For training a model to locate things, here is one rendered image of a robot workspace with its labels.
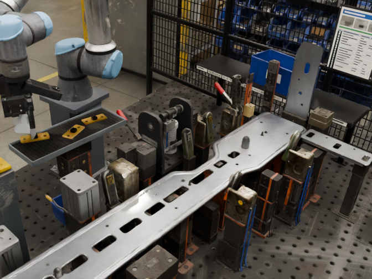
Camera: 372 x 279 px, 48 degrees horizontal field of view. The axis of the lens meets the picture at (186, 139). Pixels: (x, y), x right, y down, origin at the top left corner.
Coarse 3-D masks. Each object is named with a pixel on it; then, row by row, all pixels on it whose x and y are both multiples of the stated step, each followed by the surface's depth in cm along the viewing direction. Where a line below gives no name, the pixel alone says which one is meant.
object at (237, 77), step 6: (234, 78) 170; (240, 78) 170; (234, 84) 171; (240, 84) 173; (234, 90) 172; (240, 90) 174; (234, 96) 173; (240, 96) 175; (234, 102) 174; (240, 102) 176; (234, 108) 176; (240, 108) 178
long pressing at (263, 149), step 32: (256, 128) 178; (288, 128) 179; (224, 160) 157; (256, 160) 158; (160, 192) 139; (192, 192) 140; (96, 224) 125; (160, 224) 126; (64, 256) 114; (96, 256) 114; (128, 256) 115
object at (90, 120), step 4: (92, 116) 144; (96, 116) 145; (100, 116) 146; (104, 116) 147; (84, 120) 144; (88, 120) 144; (92, 120) 144; (96, 120) 144; (100, 120) 144; (88, 124) 142
